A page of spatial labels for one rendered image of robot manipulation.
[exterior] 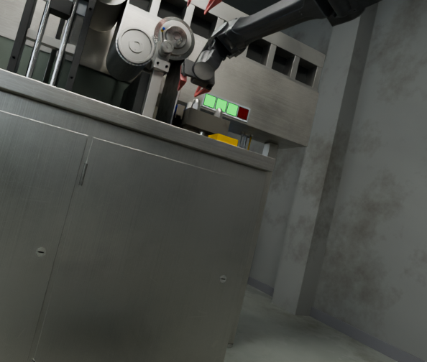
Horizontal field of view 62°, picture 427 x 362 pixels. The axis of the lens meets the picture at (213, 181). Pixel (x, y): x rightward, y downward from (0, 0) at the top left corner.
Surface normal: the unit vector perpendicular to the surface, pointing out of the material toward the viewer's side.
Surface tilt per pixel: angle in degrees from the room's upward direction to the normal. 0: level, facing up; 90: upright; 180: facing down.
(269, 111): 90
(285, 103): 90
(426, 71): 90
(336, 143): 90
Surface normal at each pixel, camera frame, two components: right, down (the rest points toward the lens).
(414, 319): -0.82, -0.23
